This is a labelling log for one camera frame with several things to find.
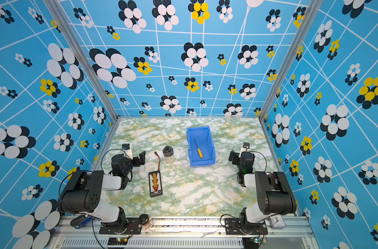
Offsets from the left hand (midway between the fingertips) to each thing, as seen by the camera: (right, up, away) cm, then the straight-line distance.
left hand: (138, 151), depth 93 cm
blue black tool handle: (-20, -31, -20) cm, 42 cm away
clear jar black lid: (+19, 0, -5) cm, 20 cm away
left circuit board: (-2, -40, -21) cm, 45 cm away
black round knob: (+12, -26, -27) cm, 39 cm away
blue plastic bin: (+39, +1, +9) cm, 40 cm away
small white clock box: (+74, -31, -20) cm, 83 cm away
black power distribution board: (+13, -17, -8) cm, 23 cm away
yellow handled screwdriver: (+37, 0, +6) cm, 38 cm away
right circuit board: (+60, -39, -23) cm, 75 cm away
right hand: (+64, 0, +1) cm, 64 cm away
